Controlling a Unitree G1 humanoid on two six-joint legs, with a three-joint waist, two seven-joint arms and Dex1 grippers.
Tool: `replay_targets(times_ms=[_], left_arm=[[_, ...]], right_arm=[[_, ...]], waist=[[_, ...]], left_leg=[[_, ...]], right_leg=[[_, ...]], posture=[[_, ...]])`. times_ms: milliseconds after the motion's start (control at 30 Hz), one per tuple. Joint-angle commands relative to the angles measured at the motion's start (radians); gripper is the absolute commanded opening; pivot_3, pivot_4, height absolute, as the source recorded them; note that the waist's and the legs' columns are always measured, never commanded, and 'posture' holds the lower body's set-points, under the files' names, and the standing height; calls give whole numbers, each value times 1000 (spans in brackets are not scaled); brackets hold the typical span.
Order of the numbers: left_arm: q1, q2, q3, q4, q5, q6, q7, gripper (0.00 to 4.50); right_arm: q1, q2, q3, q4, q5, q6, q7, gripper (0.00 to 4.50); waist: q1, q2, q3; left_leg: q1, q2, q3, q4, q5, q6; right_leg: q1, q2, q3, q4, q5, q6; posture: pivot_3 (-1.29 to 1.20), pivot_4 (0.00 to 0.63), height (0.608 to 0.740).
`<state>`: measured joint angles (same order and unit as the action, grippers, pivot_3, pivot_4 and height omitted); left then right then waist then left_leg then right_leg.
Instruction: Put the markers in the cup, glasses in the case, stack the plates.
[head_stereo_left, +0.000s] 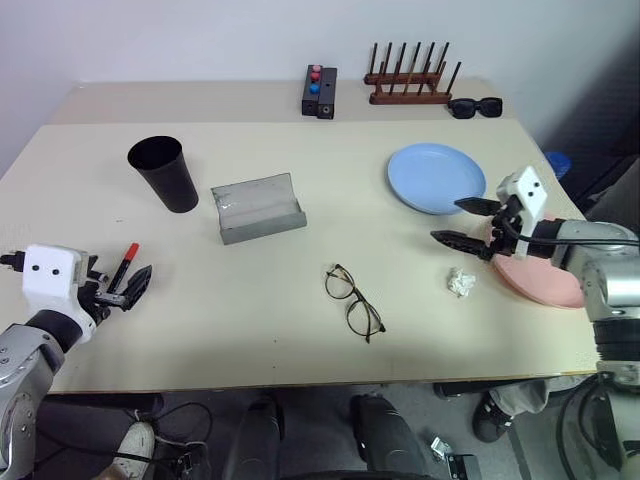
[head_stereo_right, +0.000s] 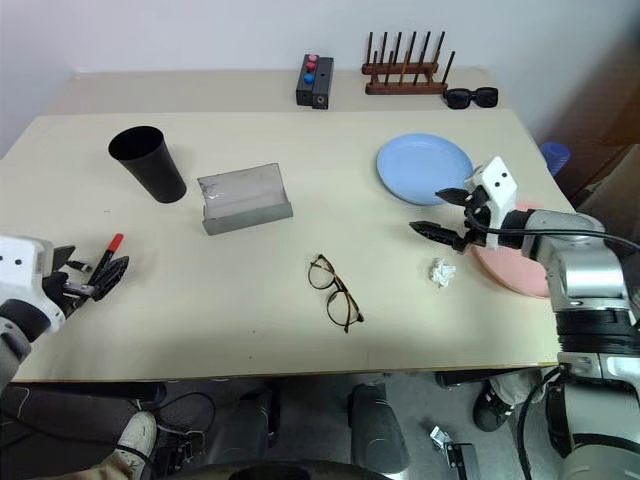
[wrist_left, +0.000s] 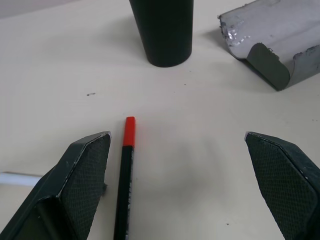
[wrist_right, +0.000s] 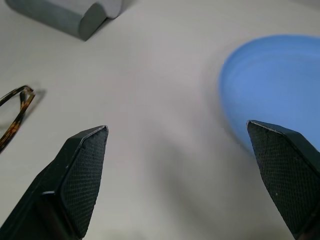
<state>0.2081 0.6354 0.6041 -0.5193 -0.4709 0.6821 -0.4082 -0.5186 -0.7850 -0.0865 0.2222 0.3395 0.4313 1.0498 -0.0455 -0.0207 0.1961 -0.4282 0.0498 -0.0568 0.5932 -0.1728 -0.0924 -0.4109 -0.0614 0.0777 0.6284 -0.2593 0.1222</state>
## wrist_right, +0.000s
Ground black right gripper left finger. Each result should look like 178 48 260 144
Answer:
0 124 109 240

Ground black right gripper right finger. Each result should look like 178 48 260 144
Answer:
246 119 320 240

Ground tortoiseshell eyeglasses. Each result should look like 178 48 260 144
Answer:
0 84 37 154

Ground blue plastic bowl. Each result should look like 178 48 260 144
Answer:
217 34 320 156

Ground grey glasses case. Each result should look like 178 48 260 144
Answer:
4 0 132 42

